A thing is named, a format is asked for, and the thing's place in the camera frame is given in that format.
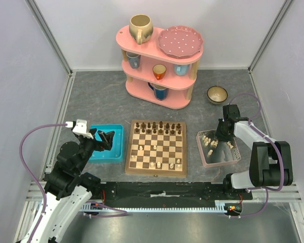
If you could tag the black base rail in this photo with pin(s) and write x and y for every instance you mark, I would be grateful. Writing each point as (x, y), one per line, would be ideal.
(166, 194)

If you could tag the blue plastic bin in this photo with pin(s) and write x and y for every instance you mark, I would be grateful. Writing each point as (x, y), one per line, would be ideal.
(116, 154)

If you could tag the pink three-tier shelf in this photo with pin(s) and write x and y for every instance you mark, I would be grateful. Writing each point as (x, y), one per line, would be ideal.
(180, 87)

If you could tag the brown ceramic bowl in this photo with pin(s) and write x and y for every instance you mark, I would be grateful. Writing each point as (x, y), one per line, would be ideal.
(217, 94)

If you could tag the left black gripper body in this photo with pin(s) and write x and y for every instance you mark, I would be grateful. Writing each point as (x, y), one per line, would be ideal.
(89, 145)

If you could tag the grey-blue mug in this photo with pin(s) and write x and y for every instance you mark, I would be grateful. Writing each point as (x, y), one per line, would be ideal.
(134, 59)

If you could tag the light blue mug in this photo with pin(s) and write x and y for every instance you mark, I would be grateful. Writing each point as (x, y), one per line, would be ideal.
(181, 70)

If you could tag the pink polka dot plate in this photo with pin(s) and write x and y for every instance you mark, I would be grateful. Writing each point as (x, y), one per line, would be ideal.
(180, 42)

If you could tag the dark blue mug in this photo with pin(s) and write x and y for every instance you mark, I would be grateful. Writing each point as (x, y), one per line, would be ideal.
(160, 92)

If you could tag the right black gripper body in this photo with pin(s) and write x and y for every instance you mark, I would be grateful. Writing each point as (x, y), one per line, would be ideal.
(222, 131)

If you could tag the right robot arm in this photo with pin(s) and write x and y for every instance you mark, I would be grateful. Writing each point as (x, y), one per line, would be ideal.
(270, 163)

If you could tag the pink clear plastic tray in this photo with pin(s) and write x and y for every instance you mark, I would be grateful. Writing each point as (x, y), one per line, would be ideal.
(215, 153)

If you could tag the wooden chess board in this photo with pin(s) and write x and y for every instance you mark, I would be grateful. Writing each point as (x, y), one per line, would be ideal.
(171, 140)

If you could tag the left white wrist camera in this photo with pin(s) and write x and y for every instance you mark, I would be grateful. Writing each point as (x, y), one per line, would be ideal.
(79, 128)

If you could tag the orange cup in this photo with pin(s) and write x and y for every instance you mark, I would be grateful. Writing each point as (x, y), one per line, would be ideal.
(159, 71)

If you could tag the beige ceramic mug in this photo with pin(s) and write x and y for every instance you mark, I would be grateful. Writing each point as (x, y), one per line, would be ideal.
(141, 28)

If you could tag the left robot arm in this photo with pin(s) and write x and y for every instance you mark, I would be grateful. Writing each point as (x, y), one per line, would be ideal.
(67, 188)

